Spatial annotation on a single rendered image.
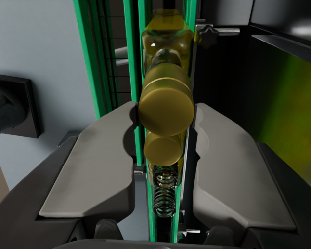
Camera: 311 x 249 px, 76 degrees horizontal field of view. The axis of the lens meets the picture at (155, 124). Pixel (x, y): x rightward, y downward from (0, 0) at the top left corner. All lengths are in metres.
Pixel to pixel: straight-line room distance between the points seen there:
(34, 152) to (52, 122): 0.18
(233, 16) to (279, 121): 0.25
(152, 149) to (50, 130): 0.63
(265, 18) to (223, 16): 0.08
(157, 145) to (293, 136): 0.13
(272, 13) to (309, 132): 0.21
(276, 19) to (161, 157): 0.26
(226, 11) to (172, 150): 0.31
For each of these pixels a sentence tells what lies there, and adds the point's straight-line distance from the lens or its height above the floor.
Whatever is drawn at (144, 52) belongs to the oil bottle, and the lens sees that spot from 0.22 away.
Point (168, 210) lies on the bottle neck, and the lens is 0.29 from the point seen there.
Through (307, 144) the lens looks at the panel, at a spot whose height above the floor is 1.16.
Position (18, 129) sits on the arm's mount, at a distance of 0.80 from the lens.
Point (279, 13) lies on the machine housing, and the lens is 0.35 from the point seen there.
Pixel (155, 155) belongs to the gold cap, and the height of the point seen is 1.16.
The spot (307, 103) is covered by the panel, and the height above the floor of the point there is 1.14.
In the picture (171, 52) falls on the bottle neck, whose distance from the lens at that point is 0.20.
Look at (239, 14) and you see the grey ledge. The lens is 0.44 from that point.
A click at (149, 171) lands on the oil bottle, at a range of 0.30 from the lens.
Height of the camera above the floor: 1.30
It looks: 57 degrees down
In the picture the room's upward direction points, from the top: 174 degrees counter-clockwise
